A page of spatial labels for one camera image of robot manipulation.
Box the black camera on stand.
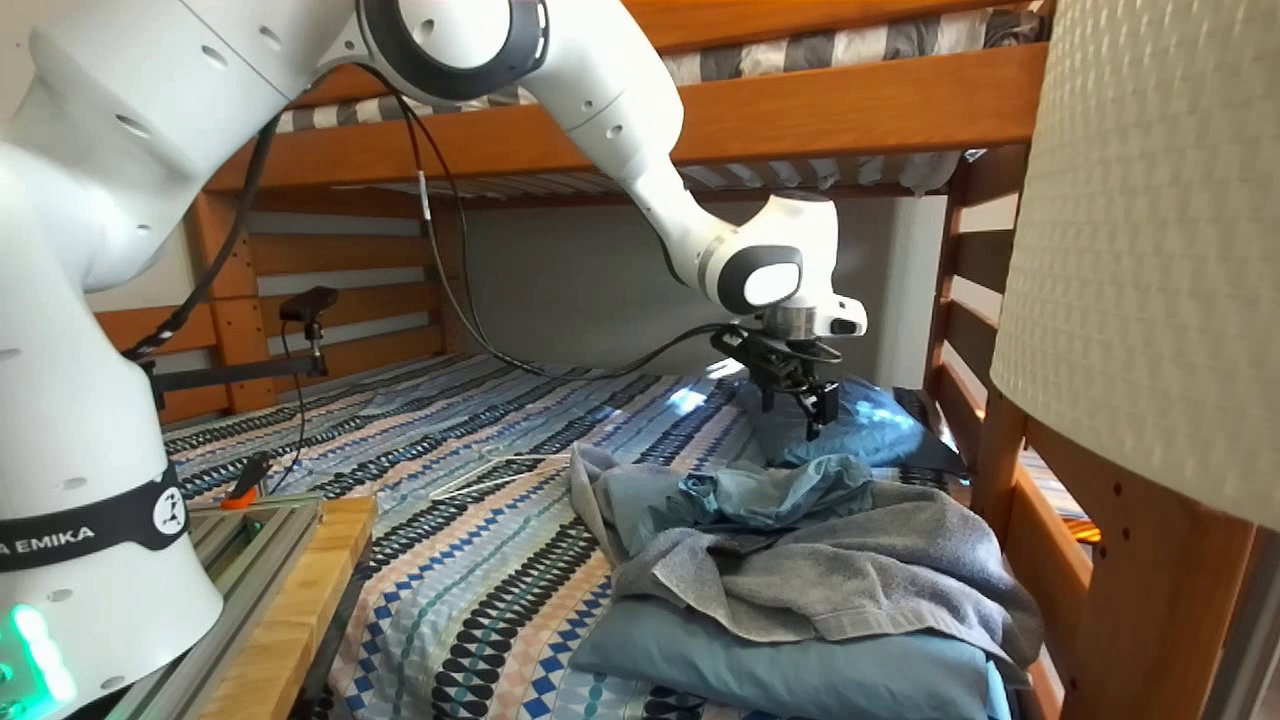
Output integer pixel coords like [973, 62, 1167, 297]
[277, 285, 335, 375]

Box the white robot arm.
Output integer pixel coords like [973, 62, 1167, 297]
[0, 0, 866, 720]

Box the patterned blue bedspread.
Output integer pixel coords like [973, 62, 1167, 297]
[164, 360, 764, 720]

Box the teal pillow under blanket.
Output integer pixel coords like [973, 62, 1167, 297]
[571, 602, 1012, 720]

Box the grey fleece blanket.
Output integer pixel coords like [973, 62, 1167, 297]
[568, 454, 1040, 665]

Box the aluminium and wood robot base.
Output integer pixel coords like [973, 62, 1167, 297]
[102, 496, 375, 720]

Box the light blue towel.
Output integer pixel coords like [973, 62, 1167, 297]
[597, 455, 870, 557]

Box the white lampshade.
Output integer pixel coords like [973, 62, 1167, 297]
[991, 0, 1280, 529]

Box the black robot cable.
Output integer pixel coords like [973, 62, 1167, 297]
[123, 64, 736, 384]

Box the wooden bunk bed frame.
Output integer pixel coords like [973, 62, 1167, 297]
[92, 0, 1280, 720]

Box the upper bunk mattress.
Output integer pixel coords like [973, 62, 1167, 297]
[262, 0, 1050, 206]

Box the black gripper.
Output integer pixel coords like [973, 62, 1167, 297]
[713, 326, 841, 439]

